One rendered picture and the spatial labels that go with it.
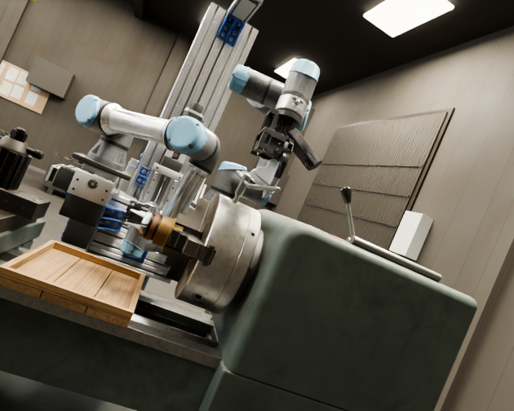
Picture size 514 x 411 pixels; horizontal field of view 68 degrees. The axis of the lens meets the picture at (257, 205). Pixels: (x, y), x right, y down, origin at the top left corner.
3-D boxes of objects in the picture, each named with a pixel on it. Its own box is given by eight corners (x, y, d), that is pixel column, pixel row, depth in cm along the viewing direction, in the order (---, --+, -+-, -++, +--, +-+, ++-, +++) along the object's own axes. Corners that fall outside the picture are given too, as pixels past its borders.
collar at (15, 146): (32, 156, 109) (37, 147, 109) (21, 155, 101) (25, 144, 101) (3, 144, 107) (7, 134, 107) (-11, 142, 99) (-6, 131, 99)
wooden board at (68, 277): (140, 285, 123) (145, 274, 124) (126, 329, 88) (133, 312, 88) (46, 251, 117) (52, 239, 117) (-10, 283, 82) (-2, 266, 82)
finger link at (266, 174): (245, 190, 90) (259, 155, 92) (268, 200, 91) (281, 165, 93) (250, 187, 87) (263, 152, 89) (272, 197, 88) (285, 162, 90)
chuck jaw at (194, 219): (207, 242, 113) (219, 209, 119) (212, 236, 109) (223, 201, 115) (171, 227, 110) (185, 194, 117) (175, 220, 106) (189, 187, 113)
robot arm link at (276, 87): (271, 90, 113) (276, 70, 102) (305, 105, 113) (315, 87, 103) (260, 112, 111) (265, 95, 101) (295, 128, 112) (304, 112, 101)
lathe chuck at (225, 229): (204, 277, 128) (245, 194, 122) (201, 333, 98) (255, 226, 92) (179, 267, 126) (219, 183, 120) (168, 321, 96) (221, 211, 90)
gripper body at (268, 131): (248, 156, 95) (264, 114, 98) (279, 170, 97) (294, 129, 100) (257, 148, 88) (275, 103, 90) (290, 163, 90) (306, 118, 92)
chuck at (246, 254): (214, 280, 129) (254, 199, 123) (214, 337, 99) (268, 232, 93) (204, 277, 128) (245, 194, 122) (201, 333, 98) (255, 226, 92)
